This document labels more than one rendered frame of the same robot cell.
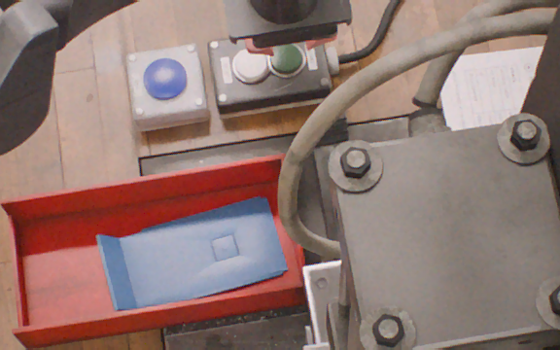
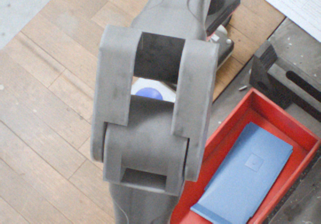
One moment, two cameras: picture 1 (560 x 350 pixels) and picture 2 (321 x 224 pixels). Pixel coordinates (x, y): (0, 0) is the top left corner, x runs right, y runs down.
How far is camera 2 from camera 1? 44 cm
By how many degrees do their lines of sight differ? 15
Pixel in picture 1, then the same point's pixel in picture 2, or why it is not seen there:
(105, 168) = not seen: hidden behind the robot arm
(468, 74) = not seen: outside the picture
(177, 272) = (242, 194)
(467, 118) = (300, 12)
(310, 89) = (226, 50)
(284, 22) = (218, 10)
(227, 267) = (265, 170)
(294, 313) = (312, 165)
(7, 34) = (194, 72)
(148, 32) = not seen: hidden behind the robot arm
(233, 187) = (230, 129)
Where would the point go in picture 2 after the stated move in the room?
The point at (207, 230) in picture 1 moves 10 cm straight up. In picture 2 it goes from (238, 161) to (243, 135)
